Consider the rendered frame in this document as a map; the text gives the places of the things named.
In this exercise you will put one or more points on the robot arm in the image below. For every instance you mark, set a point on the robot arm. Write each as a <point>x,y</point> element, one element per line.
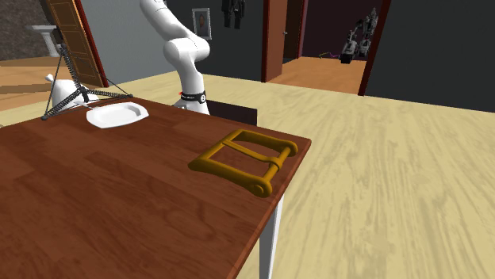
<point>187,50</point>

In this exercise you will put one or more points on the dark robot stand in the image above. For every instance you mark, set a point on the dark robot stand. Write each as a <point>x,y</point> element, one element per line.
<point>236,112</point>

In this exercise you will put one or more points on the plain brown open door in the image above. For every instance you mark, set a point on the plain brown open door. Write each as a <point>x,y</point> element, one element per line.
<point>275,38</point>

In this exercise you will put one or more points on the white square plate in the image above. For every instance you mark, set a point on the white square plate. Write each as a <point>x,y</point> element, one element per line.
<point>116,115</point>

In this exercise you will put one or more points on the wooden table with white legs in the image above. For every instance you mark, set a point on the wooden table with white legs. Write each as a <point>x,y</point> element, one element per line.
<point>116,193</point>

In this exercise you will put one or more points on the grey toy robot figure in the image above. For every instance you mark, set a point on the grey toy robot figure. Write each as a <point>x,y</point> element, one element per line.
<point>357,40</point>

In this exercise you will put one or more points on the white round teapot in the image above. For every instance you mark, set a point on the white round teapot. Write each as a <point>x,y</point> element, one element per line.
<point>62,92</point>

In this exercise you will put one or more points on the brown panelled wooden door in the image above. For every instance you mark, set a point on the brown panelled wooden door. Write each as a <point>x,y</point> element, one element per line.
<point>77,42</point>

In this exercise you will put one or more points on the brass yellow buckle frame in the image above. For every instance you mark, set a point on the brass yellow buckle frame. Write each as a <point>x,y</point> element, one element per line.
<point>216,166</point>

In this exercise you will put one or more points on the framed portrait wall picture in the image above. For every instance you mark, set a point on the framed portrait wall picture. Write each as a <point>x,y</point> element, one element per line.
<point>202,23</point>

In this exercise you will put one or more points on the black clothes hanging on wall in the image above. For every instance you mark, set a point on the black clothes hanging on wall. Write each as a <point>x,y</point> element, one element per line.
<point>233,11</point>

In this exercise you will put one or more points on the black spring tripod frame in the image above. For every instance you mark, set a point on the black spring tripod frame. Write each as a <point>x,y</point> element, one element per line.
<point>82,92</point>

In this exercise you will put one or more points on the white pedestal shelf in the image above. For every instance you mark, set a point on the white pedestal shelf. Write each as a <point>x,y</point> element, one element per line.
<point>44,36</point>

